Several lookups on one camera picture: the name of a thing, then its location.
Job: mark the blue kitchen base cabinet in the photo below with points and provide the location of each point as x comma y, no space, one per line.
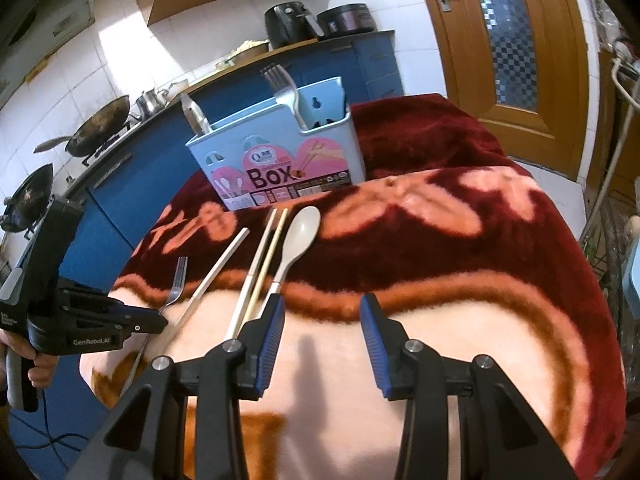
150,180

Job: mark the silver fork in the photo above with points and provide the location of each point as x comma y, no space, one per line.
175,285

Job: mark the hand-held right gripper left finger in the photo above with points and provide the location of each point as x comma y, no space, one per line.
267,345

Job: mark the wooden door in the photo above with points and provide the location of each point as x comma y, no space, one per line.
450,85

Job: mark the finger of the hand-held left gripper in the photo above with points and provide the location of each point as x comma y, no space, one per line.
145,321

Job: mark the person's left hand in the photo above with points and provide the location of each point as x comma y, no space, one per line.
42,370

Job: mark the steel pitcher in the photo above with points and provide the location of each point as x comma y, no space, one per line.
150,102

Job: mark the silver knife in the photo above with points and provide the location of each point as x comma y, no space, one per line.
192,112

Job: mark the range hood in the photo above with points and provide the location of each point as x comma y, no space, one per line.
45,15

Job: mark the bowl of food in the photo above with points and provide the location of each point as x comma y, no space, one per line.
250,49

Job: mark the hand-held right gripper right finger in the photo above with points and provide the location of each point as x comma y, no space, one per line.
375,345

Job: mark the beige spoon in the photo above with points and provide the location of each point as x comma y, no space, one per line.
302,230

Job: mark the black air fryer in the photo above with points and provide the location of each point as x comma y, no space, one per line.
287,25

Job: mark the dark rice cooker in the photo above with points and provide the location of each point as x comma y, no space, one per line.
347,20

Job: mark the light blue utensil box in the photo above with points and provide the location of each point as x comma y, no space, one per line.
325,160

